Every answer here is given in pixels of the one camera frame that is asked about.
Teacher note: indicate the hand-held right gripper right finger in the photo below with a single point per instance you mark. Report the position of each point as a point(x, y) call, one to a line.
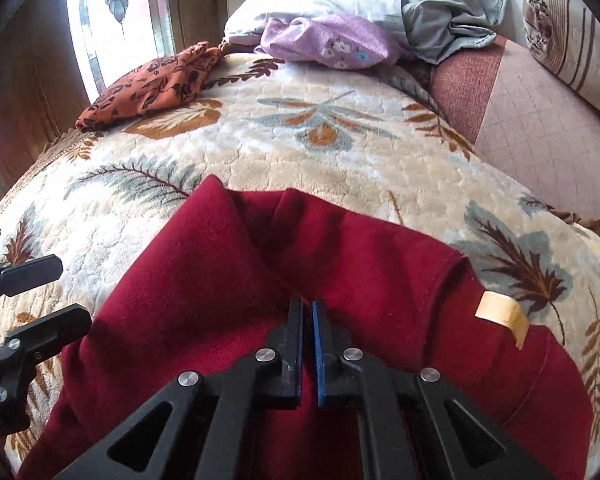
point(320, 350)

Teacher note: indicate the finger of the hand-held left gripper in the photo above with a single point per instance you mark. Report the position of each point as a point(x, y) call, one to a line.
point(50, 327)
point(30, 274)

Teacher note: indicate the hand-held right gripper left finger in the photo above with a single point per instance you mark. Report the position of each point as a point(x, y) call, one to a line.
point(295, 345)

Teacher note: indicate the dark red garment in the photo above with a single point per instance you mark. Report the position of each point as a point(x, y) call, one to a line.
point(205, 285)

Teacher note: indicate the cream leaf-print blanket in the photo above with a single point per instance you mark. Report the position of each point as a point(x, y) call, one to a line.
point(330, 160)

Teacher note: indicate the orange floral cloth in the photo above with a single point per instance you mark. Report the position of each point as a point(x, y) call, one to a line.
point(145, 90)

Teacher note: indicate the stained glass window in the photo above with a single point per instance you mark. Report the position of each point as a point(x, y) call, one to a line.
point(130, 25)

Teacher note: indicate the purple floral cloth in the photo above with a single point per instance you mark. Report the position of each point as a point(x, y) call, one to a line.
point(330, 40)

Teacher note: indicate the pink quilted bed sheet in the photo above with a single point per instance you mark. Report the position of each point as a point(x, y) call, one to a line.
point(530, 125)

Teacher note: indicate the grey satin cloth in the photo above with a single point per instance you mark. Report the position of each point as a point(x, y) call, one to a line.
point(445, 10)

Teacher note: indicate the striped floral bolster pillow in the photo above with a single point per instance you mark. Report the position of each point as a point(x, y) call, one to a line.
point(570, 50)

